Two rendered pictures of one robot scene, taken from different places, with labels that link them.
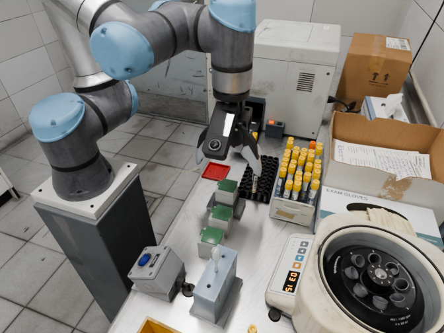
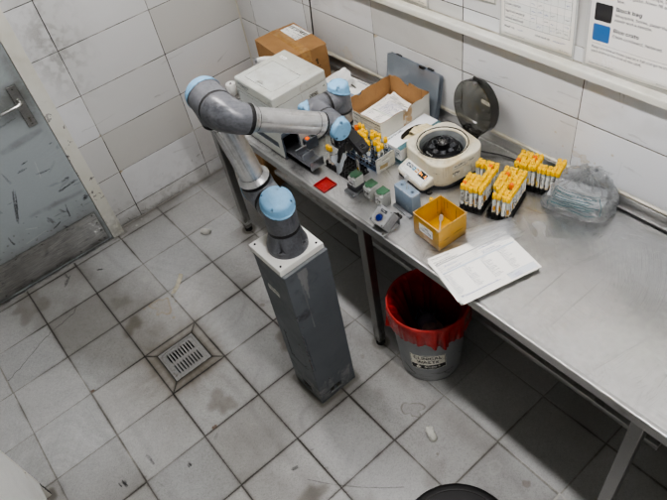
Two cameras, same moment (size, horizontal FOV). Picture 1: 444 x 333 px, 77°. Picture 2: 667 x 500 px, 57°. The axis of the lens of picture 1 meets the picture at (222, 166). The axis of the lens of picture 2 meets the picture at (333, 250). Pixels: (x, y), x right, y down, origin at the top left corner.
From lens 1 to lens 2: 1.89 m
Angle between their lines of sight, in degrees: 36
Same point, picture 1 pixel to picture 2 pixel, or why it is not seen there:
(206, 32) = (337, 102)
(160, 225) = (233, 337)
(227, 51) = (347, 104)
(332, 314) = (447, 162)
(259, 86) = not seen: hidden behind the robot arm
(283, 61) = (298, 95)
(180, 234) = (362, 212)
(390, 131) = (371, 93)
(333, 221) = (411, 143)
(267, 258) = not seen: hidden behind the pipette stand
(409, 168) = (395, 104)
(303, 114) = not seen: hidden behind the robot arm
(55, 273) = (219, 452)
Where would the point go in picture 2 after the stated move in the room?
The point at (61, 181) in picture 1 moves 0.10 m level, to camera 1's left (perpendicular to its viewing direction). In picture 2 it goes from (296, 241) to (280, 261)
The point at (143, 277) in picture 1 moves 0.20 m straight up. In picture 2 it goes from (389, 217) to (384, 174)
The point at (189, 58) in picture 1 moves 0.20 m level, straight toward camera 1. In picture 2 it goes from (43, 173) to (70, 179)
